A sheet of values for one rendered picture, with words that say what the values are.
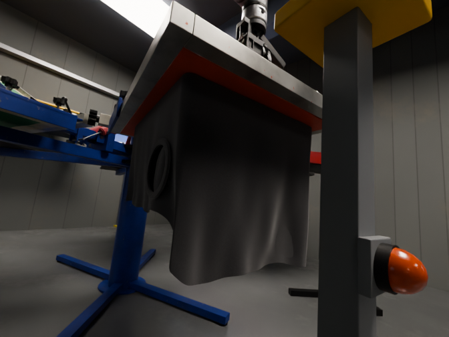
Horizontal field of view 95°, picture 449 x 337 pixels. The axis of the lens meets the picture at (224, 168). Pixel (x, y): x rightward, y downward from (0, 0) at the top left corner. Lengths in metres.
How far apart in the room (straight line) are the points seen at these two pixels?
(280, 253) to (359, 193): 0.43
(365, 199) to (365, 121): 0.08
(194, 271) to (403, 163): 2.88
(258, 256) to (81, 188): 3.85
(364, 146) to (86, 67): 4.53
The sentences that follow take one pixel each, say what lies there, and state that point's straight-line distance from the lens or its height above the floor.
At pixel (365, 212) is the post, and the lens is 0.25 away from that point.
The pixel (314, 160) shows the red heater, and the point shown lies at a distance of 1.68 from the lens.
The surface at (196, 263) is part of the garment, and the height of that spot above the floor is 0.56.
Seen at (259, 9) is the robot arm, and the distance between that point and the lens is 0.74.
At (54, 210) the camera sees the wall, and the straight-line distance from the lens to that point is 4.18.
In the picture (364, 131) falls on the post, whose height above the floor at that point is 0.78.
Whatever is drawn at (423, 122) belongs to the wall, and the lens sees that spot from 3.25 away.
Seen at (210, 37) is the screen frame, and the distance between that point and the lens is 0.41.
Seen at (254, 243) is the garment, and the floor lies 0.60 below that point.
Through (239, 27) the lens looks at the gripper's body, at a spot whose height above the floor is 1.18.
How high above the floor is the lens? 0.70
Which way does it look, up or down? 8 degrees up
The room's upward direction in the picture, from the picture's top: 5 degrees clockwise
